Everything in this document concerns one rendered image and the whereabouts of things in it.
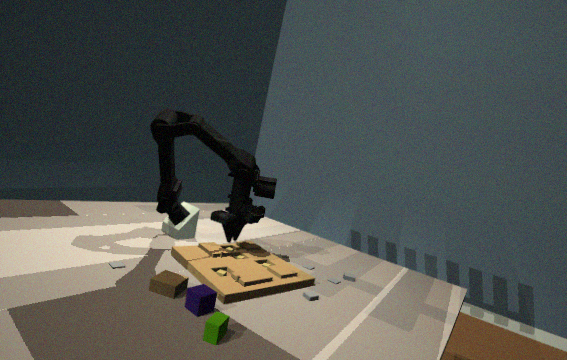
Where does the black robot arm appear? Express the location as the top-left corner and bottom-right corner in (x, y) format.
(150, 109), (277, 225)

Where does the purple cube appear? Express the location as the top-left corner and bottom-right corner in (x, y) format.
(185, 284), (218, 317)

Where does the green block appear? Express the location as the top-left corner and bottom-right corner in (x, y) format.
(203, 312), (230, 346)

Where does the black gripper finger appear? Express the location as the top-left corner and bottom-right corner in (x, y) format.
(232, 219), (248, 241)
(222, 223), (239, 242)

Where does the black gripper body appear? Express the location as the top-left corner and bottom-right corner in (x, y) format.
(211, 191), (252, 225)

